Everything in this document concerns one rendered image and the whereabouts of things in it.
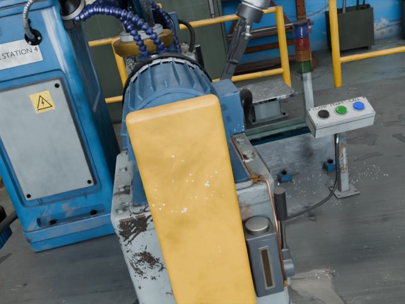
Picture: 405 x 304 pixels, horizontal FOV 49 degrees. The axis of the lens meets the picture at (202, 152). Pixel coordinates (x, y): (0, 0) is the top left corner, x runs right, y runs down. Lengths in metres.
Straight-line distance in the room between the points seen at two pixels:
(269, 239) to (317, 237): 0.49
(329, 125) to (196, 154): 0.68
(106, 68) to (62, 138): 3.38
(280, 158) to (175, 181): 0.87
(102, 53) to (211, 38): 1.09
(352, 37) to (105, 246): 5.08
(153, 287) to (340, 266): 0.49
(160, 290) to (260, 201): 0.24
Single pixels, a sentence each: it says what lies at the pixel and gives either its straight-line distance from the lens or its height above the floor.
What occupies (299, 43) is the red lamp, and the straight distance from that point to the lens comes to 1.77.
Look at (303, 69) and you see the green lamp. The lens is 1.79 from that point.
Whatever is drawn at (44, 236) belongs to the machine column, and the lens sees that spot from 1.44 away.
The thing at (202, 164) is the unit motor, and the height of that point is 1.26.
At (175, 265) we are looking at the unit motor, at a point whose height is 1.10.
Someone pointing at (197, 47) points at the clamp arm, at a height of 1.24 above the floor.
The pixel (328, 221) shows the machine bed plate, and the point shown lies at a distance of 1.29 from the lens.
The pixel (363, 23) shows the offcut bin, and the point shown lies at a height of 0.34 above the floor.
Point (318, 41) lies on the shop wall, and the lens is 6.49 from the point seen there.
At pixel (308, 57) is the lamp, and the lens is 1.79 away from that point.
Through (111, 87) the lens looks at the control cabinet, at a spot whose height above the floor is 0.46.
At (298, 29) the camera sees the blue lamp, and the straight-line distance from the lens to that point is 1.76.
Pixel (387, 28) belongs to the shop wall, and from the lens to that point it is 6.70.
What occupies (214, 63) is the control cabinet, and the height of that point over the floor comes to 0.51.
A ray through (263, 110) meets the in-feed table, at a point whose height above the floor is 0.84.
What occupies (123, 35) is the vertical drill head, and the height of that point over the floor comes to 1.35.
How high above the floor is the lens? 1.53
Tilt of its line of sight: 24 degrees down
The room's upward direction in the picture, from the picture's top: 12 degrees counter-clockwise
